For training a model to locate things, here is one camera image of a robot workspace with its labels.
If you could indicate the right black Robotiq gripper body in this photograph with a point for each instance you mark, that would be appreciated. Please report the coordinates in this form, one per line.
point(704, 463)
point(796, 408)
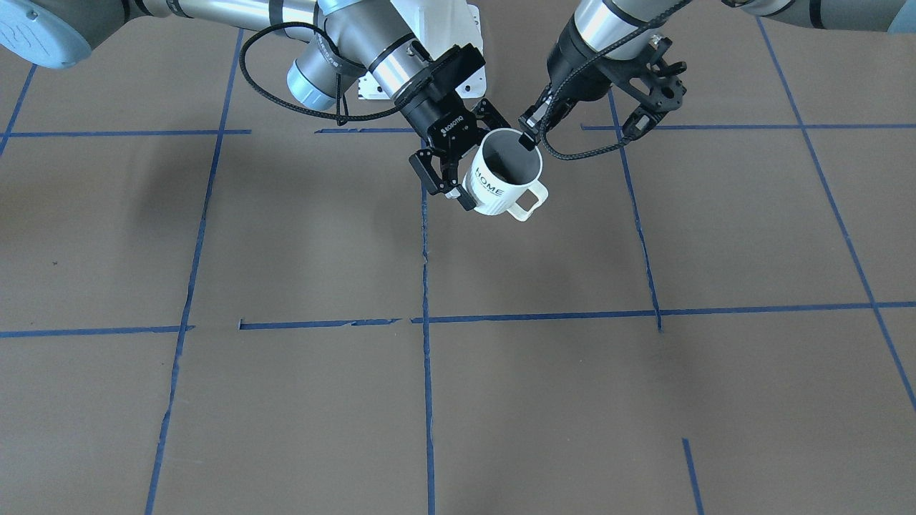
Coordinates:
point(438, 117)

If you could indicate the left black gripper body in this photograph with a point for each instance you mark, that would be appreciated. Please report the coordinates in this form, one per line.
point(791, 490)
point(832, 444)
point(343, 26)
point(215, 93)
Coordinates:
point(581, 80)

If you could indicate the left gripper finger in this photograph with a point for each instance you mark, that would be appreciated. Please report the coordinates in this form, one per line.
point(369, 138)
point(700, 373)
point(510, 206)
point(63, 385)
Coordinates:
point(539, 119)

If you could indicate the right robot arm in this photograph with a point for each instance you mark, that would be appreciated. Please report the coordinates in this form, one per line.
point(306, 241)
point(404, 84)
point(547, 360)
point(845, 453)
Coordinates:
point(361, 61)

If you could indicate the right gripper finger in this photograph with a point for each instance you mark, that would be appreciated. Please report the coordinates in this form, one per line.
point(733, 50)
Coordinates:
point(439, 176)
point(486, 118)

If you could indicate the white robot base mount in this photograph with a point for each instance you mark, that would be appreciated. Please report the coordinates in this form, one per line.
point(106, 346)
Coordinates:
point(439, 25)

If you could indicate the brown paper table mat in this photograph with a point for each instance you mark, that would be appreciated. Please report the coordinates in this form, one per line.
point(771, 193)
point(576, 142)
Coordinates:
point(211, 305)

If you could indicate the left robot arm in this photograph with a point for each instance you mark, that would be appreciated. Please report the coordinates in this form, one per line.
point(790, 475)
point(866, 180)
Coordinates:
point(616, 43)

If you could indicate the black camera bracket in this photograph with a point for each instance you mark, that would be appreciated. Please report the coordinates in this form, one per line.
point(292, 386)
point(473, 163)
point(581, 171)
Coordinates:
point(441, 78)
point(651, 81)

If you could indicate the white ribbed HOME mug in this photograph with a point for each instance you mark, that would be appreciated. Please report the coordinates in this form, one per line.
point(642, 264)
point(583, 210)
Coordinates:
point(504, 176)

